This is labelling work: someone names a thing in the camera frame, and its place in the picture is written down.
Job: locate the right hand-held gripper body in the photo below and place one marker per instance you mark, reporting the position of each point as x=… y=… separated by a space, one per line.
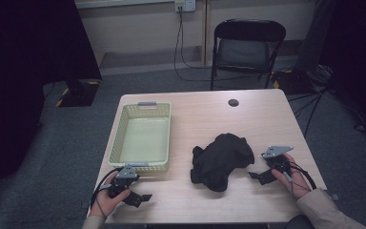
x=276 y=152

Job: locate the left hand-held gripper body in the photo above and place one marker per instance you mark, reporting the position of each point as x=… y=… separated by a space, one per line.
x=125 y=178

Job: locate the black cloth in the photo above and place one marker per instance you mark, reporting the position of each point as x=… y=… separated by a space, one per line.
x=219 y=162

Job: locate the pale green plastic basket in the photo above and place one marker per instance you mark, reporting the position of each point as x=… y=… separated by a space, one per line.
x=144 y=140

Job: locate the person's left hand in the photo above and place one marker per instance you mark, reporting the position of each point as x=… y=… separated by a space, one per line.
x=108 y=202

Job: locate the person's right hand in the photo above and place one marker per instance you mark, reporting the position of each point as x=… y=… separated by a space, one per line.
x=294 y=183

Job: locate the black floor box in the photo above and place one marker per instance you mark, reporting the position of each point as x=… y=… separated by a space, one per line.
x=290 y=82

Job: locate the black box with yellow stripes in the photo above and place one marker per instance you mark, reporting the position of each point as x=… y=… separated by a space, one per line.
x=77 y=93

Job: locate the black folding chair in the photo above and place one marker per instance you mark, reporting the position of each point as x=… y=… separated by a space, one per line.
x=246 y=47

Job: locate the dark curtain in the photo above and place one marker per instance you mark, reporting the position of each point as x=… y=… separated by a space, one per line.
x=355 y=57

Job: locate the black curtain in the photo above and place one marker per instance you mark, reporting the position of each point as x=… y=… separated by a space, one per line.
x=22 y=79

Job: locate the white wall socket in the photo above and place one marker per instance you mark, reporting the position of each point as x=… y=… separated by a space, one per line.
x=185 y=5

